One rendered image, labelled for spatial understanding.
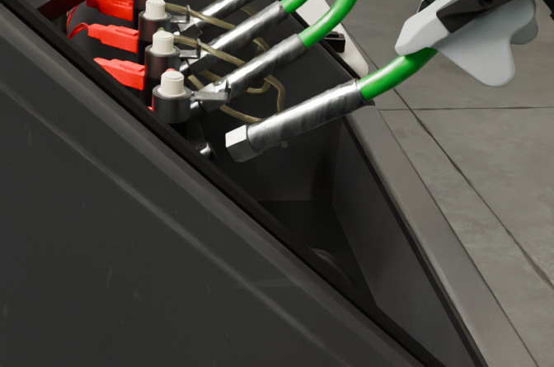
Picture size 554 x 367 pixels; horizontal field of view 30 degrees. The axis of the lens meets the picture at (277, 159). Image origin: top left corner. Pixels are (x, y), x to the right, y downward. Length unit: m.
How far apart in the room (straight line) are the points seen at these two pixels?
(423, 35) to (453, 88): 3.18
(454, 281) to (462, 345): 0.06
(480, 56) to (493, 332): 0.28
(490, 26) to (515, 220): 2.40
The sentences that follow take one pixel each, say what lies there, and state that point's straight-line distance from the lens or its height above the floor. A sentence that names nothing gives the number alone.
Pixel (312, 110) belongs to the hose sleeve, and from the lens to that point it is 0.64.
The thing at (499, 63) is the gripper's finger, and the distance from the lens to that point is 0.59.
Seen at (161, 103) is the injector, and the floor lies 1.09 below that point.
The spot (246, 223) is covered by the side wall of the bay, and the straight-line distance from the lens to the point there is 0.40.
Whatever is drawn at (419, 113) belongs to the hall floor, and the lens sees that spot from 3.52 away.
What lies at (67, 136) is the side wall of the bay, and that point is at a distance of 0.37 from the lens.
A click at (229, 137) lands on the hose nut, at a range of 0.66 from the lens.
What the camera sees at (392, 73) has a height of 1.17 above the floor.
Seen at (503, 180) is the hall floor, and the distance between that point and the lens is 3.17.
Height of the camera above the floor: 1.40
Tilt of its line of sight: 27 degrees down
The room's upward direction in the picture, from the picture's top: 6 degrees clockwise
